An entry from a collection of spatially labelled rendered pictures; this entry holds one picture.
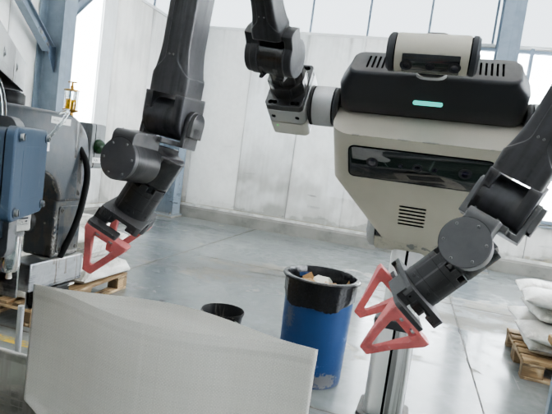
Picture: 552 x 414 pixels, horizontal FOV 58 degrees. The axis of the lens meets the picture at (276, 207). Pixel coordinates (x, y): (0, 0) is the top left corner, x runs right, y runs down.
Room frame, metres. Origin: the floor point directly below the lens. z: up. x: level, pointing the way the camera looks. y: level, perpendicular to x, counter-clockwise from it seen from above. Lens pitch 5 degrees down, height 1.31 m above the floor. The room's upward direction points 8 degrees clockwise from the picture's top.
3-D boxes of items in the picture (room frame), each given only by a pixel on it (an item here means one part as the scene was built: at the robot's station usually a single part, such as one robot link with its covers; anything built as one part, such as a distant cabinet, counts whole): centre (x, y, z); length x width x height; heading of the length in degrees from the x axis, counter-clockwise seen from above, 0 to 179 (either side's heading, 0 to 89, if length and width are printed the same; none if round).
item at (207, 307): (3.26, 0.26, 0.13); 0.30 x 0.30 x 0.26
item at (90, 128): (1.02, 0.41, 1.29); 0.08 x 0.05 x 0.09; 75
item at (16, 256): (0.76, 0.40, 1.11); 0.03 x 0.03 x 0.06
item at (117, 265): (4.08, 1.49, 0.20); 0.67 x 0.43 x 0.15; 165
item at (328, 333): (3.00, -0.34, 0.32); 0.51 x 0.48 x 0.65; 165
